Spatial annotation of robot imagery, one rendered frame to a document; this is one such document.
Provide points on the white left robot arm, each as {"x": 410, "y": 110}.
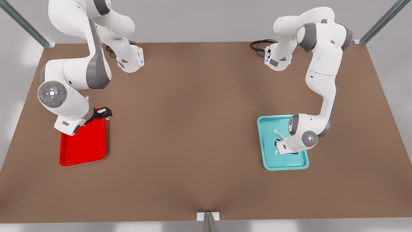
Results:
{"x": 323, "y": 61}

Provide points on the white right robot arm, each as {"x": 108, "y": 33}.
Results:
{"x": 77, "y": 69}

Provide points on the red rectangular tray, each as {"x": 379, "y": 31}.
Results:
{"x": 84, "y": 145}

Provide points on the silver frame post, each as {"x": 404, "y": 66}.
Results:
{"x": 25, "y": 24}
{"x": 381, "y": 22}
{"x": 209, "y": 222}

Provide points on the teal rectangular tray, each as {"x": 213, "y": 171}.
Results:
{"x": 268, "y": 145}

